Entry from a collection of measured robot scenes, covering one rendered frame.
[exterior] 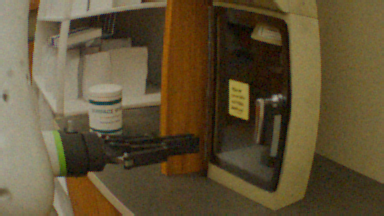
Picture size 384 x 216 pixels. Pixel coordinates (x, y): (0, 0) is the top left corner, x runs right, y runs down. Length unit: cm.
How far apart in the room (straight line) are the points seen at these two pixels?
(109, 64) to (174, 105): 92
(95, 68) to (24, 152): 187
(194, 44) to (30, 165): 103
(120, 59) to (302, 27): 134
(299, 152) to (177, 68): 40
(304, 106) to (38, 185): 82
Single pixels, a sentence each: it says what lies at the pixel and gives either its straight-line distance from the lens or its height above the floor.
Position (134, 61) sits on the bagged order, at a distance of 225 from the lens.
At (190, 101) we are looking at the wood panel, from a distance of 132.
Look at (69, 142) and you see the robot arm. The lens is 83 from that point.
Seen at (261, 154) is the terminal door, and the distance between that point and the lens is 112.
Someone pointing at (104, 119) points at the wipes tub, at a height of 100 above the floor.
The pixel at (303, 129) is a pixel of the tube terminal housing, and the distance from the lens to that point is 107.
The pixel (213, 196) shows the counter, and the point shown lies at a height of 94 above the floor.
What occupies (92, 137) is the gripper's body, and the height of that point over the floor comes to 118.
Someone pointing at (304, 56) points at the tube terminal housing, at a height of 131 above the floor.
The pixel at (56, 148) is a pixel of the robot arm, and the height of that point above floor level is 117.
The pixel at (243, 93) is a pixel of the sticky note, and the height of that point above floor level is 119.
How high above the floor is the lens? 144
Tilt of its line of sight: 14 degrees down
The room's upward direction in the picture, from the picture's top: 2 degrees clockwise
